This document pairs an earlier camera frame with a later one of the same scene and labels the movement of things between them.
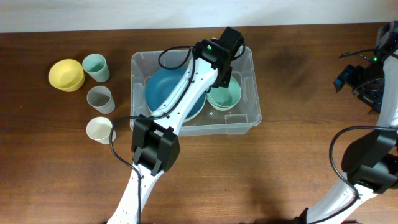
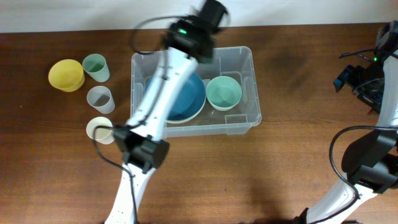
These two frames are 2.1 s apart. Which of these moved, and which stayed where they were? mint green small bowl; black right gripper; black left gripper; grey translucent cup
Moved: black left gripper
Stayed: black right gripper; grey translucent cup; mint green small bowl
